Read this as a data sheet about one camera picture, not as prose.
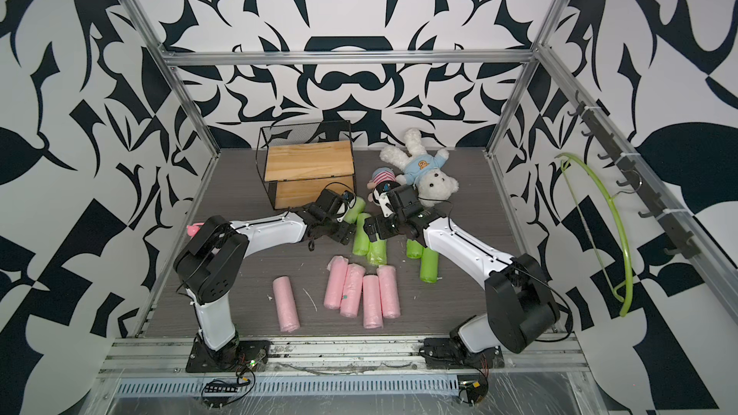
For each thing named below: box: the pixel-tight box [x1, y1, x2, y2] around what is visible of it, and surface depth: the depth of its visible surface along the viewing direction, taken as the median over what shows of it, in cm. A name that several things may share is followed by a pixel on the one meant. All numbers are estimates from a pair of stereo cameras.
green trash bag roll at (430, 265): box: [419, 246, 440, 284], surface depth 89 cm
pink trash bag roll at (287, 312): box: [271, 275, 301, 333], surface depth 82 cm
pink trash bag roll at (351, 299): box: [340, 263, 366, 318], surface depth 83 cm
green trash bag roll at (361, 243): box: [352, 213, 372, 257], surface depth 93 cm
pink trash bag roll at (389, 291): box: [376, 265, 401, 319], surface depth 84 cm
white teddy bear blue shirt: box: [379, 128, 460, 207], surface depth 107 cm
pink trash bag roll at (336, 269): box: [323, 255, 349, 311], surface depth 86 cm
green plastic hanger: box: [554, 152, 634, 318], surface depth 62 cm
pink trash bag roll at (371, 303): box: [362, 274, 384, 330], surface depth 82 cm
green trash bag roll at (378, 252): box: [368, 237, 388, 266], surface depth 91 cm
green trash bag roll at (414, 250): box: [406, 238, 424, 259], surface depth 91 cm
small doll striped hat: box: [367, 167, 396, 191], surface depth 106 cm
